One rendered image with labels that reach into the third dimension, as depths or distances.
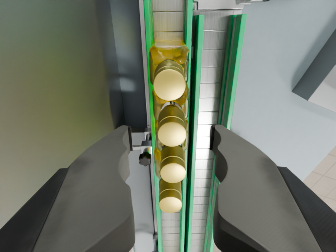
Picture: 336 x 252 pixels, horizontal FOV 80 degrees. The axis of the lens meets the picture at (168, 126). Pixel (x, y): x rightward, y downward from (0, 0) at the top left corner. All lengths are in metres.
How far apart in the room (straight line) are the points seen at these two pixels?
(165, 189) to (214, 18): 0.36
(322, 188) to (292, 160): 1.50
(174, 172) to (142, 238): 0.64
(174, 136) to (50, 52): 0.16
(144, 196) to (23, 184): 0.54
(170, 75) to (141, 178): 0.49
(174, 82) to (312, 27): 0.57
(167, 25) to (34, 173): 0.38
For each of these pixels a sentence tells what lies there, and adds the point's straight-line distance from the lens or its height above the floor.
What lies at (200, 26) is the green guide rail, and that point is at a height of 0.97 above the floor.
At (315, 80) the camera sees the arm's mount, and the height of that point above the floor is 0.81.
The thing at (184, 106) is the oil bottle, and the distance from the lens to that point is 0.30.
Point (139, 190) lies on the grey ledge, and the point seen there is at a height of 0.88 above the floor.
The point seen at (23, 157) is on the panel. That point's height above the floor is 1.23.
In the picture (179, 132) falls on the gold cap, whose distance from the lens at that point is 0.23.
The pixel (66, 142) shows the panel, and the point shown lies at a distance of 0.26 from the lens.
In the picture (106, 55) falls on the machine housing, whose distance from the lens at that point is 0.53.
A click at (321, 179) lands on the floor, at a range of 2.29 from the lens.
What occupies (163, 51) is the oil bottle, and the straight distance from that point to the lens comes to 0.28.
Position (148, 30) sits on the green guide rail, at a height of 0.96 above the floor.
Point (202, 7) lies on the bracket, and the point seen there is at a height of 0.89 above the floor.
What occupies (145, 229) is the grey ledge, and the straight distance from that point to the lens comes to 0.84.
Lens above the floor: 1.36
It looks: 62 degrees down
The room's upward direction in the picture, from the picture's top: 180 degrees clockwise
